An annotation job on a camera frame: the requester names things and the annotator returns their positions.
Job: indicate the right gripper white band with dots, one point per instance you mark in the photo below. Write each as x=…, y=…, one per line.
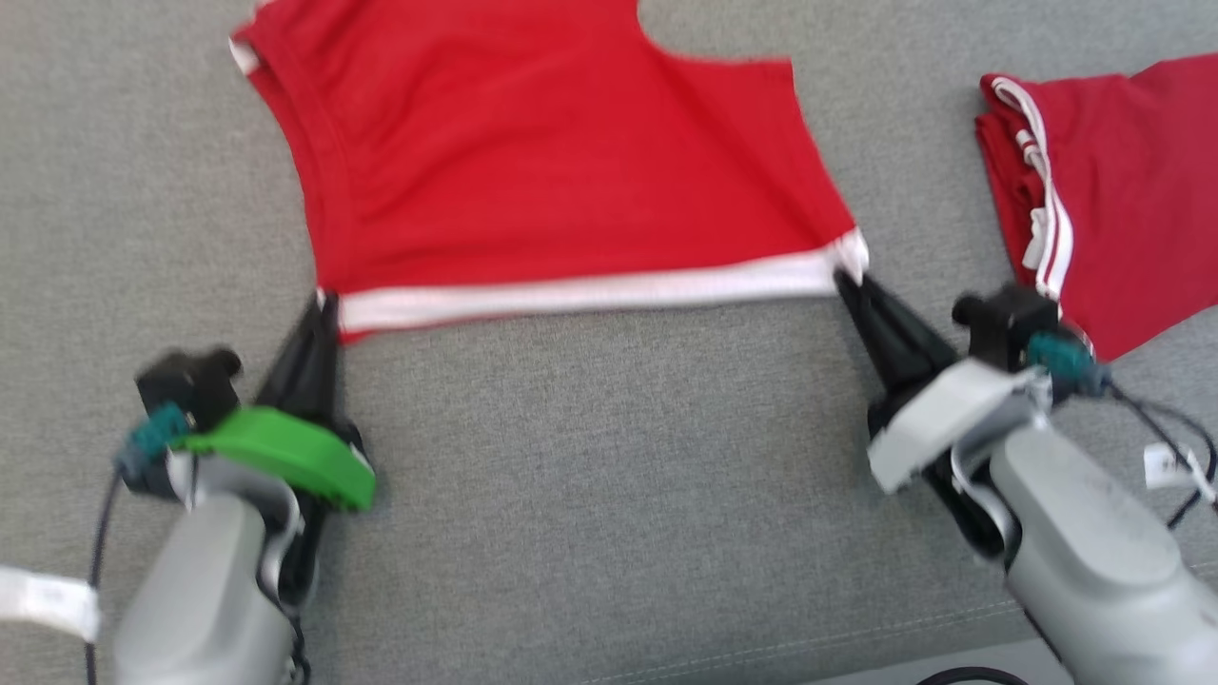
x=952, y=419

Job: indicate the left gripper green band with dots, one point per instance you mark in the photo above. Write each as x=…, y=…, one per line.
x=285, y=452

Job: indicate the red jersey with lettering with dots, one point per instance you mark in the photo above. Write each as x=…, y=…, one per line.
x=1123, y=190

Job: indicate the plain red top white hem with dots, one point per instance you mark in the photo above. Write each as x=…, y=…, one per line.
x=552, y=152

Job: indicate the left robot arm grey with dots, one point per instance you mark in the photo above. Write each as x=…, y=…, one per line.
x=200, y=590

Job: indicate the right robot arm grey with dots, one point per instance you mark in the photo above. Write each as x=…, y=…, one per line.
x=1094, y=561

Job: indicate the grey fabric sofa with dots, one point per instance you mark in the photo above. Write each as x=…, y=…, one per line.
x=609, y=495

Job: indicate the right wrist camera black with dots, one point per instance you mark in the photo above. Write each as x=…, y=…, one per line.
x=1009, y=323

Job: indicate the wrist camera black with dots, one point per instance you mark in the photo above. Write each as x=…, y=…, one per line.
x=1009, y=323
x=190, y=381

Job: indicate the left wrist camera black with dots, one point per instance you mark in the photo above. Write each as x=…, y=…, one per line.
x=190, y=381

